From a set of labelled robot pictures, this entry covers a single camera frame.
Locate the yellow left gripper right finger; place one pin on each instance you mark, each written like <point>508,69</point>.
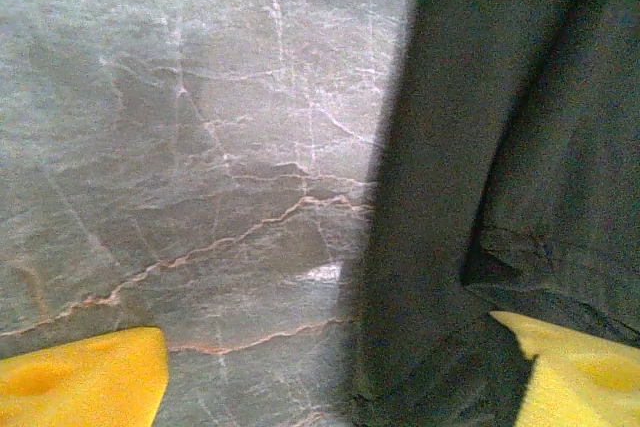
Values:
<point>590,377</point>

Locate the black t-shirt with gold print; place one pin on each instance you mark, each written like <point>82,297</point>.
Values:
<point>500,172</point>

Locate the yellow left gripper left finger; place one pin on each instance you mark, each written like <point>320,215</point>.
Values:
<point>75,382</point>

